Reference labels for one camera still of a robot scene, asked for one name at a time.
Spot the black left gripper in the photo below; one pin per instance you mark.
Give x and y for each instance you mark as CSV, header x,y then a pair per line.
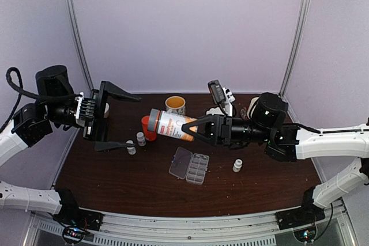
x,y
95,125

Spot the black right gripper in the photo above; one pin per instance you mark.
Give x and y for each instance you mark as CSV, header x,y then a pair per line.
x,y
214,125

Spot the grey-capped orange label bottle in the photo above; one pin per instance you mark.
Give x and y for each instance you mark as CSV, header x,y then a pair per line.
x,y
169,124

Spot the clear plastic pill organizer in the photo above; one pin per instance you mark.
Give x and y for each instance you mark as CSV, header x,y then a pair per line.
x,y
189,166

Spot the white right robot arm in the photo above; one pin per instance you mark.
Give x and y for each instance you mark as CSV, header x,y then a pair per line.
x,y
286,142

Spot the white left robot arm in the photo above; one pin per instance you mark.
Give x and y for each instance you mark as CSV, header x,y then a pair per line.
x,y
35,115

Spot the white ceramic bowl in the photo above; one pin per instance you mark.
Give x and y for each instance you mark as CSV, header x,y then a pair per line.
x,y
106,110

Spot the white scalloped dish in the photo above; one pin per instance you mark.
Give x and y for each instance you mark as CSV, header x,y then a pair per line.
x,y
216,111

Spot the yellow-lined patterned mug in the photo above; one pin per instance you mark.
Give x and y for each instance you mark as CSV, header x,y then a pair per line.
x,y
176,105

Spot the red saucer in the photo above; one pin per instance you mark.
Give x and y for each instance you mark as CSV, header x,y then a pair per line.
x,y
243,113

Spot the small white pill bottle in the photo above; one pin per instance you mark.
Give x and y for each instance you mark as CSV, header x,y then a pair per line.
x,y
140,136

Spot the orange pill bottle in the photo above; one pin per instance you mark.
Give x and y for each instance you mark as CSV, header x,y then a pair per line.
x,y
149,135

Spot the white ribbed cup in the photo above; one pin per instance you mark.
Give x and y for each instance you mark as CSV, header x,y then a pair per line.
x,y
252,106

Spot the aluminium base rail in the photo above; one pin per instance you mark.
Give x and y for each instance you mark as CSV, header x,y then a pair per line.
x,y
249,229

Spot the aluminium frame post left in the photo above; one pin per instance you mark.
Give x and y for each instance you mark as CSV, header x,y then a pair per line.
x,y
78,44

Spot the aluminium frame post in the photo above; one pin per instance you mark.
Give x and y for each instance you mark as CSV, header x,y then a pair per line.
x,y
297,38
78,44

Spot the aluminium frame post right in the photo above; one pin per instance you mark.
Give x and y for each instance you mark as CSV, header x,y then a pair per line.
x,y
297,38

